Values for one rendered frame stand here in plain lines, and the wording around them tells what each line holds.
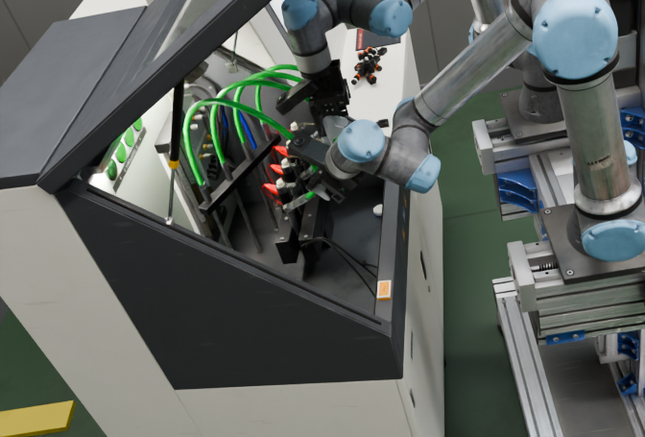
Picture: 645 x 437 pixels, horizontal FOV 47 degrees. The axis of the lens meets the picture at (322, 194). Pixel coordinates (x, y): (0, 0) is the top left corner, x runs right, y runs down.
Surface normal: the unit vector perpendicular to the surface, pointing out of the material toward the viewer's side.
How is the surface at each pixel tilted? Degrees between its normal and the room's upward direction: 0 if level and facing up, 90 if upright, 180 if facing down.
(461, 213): 0
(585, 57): 83
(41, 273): 90
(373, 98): 0
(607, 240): 98
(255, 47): 90
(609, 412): 0
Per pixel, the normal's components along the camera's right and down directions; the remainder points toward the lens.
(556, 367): -0.24, -0.75
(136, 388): -0.11, 0.65
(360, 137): 0.22, -0.23
